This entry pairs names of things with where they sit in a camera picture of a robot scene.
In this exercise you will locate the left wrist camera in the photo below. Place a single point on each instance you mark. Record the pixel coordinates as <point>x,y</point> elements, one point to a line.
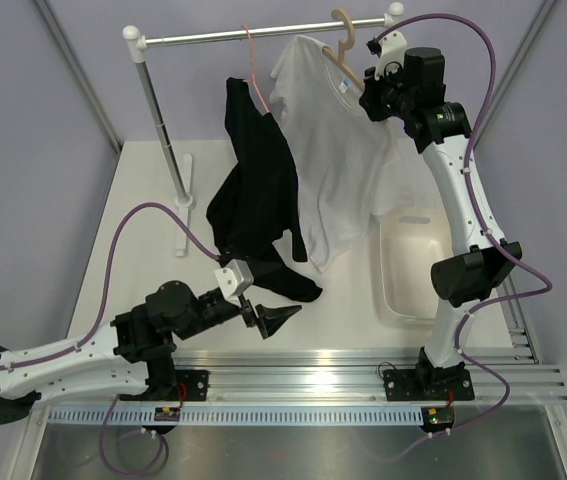
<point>234,279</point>

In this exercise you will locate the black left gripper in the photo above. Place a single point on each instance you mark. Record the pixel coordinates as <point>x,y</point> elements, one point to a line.
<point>269,318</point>

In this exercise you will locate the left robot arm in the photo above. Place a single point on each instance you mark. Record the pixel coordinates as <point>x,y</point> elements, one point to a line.
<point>130,357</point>

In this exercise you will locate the silver clothes rack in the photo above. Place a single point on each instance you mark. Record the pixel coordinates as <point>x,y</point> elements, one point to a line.
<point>190,80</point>

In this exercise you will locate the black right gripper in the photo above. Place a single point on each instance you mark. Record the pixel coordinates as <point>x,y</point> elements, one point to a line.
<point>372,85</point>

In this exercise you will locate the white slotted cable duct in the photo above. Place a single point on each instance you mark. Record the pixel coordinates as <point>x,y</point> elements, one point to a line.
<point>128,415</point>

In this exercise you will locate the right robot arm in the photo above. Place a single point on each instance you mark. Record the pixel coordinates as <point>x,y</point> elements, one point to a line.
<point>412,89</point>

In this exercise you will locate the white plastic bin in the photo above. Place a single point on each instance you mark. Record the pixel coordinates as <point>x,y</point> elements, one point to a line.
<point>410,242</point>

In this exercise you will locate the black t shirt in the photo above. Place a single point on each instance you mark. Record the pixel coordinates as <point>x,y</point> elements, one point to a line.
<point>258,200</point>

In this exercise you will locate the beige wooden hanger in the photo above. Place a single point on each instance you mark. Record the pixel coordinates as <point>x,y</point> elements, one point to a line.
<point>338,58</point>

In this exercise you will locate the pink wire hanger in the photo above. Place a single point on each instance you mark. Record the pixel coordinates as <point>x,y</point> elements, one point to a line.
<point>253,80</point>

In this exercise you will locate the aluminium rail base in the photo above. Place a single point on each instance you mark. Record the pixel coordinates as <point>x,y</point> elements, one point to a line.
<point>361,376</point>

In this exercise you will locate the white t shirt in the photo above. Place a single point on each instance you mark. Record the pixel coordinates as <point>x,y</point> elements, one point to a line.
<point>349,168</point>

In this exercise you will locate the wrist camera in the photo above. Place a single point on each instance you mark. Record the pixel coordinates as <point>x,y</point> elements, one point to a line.
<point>234,279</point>
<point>390,48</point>

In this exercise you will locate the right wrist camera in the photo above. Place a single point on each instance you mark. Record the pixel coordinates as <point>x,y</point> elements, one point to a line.
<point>390,48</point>

